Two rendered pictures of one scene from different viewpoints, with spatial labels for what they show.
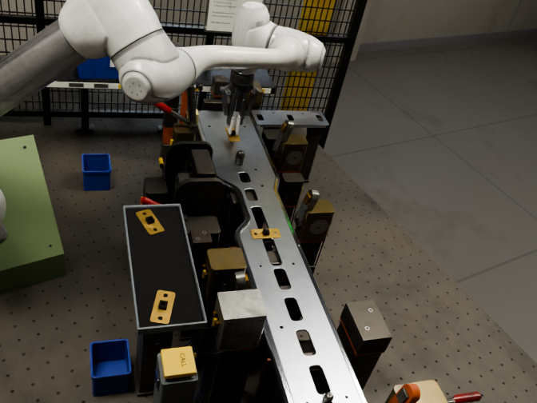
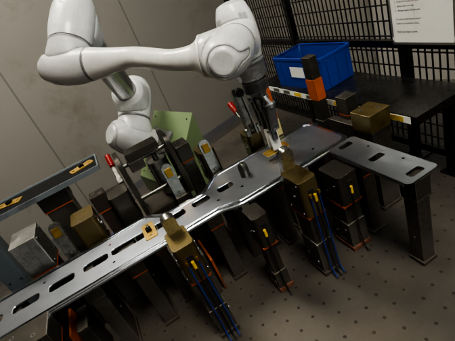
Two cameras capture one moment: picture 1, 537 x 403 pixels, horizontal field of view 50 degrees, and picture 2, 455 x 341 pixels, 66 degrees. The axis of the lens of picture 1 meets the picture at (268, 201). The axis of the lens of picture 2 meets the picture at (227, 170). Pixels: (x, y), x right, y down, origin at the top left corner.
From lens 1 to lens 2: 1.92 m
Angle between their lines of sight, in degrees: 80
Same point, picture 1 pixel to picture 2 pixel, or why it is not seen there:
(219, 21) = (405, 30)
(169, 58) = (53, 53)
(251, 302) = (22, 239)
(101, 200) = not seen: hidden behind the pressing
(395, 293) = not seen: outside the picture
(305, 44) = (202, 42)
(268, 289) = (83, 260)
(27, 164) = (183, 129)
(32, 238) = not seen: hidden behind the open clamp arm
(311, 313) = (55, 295)
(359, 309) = (35, 325)
